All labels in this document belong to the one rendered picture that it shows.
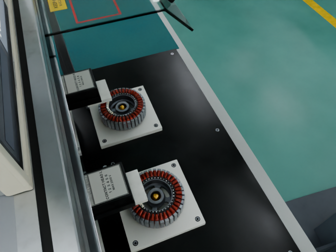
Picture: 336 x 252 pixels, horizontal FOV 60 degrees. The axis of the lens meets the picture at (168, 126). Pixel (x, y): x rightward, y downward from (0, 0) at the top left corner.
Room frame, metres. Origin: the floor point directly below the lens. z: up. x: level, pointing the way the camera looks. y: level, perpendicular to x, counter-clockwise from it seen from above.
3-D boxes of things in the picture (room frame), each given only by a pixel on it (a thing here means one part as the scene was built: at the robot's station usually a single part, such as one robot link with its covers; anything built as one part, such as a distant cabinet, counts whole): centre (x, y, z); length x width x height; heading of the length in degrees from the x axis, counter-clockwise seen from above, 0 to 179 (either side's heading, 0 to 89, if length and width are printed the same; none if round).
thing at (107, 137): (0.45, 0.11, 0.78); 0.15 x 0.15 x 0.01; 21
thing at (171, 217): (0.23, 0.02, 0.80); 0.11 x 0.11 x 0.04
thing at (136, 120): (0.45, 0.11, 0.80); 0.11 x 0.11 x 0.04
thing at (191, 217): (0.23, 0.02, 0.78); 0.15 x 0.15 x 0.01; 21
